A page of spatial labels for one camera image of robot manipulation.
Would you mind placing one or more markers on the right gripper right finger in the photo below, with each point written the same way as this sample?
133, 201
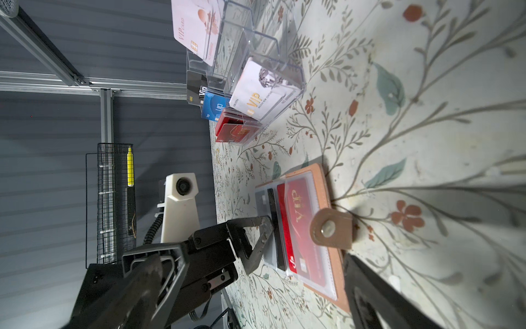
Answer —
373, 301

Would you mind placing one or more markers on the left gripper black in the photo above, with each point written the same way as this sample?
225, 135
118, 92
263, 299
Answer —
197, 263

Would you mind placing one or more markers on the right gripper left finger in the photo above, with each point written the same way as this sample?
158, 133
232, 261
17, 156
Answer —
109, 299

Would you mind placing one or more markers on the pink leather card wallet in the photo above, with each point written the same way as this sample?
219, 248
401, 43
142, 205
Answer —
322, 229

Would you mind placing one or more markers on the clear acrylic card display stand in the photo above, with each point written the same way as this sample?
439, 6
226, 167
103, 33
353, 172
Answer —
258, 29

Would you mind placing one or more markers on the blue VIP card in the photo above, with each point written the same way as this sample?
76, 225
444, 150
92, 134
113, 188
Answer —
213, 106

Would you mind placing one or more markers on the white VIP diamond card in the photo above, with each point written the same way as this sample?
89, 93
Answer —
262, 94

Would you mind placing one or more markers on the black VIP card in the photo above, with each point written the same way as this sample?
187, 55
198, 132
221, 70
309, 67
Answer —
196, 84

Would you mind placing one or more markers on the pink VIP card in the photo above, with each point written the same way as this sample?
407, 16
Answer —
196, 25

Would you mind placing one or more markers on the yellow tag on basket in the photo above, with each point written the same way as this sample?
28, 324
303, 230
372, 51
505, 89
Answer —
130, 167

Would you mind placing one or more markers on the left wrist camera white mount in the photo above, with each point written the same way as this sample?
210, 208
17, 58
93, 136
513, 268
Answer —
178, 199

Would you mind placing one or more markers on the black wire basket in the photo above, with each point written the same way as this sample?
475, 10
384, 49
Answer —
116, 221

